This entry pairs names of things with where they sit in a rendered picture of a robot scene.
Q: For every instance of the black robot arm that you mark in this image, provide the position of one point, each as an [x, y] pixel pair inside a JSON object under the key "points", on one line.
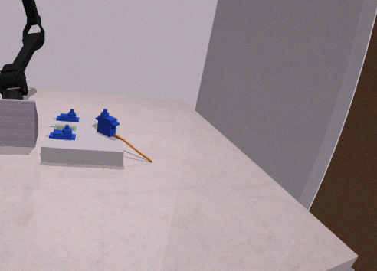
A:
{"points": [[13, 75]]}

